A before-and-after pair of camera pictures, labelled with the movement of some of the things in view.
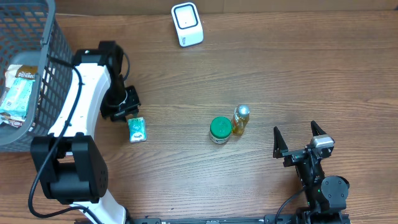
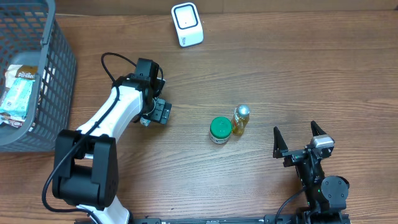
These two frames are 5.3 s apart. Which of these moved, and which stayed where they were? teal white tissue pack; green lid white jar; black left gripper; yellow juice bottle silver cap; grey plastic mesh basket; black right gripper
Moved: teal white tissue pack; black left gripper
Stayed: yellow juice bottle silver cap; grey plastic mesh basket; black right gripper; green lid white jar
